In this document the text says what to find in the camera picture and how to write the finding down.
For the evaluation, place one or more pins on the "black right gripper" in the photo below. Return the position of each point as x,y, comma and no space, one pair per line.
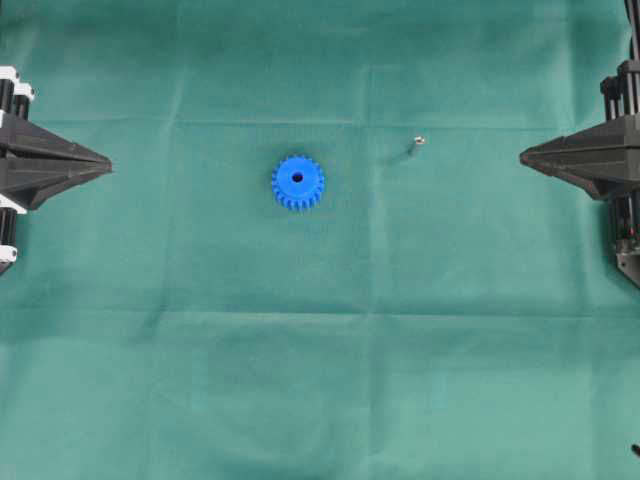
621,97

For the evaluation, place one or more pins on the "blue plastic gear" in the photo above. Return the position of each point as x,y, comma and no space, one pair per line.
298,183

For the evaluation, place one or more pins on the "green cloth mat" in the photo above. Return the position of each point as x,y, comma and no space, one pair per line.
448,315

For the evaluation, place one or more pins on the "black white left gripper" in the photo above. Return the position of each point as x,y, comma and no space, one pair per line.
27,184

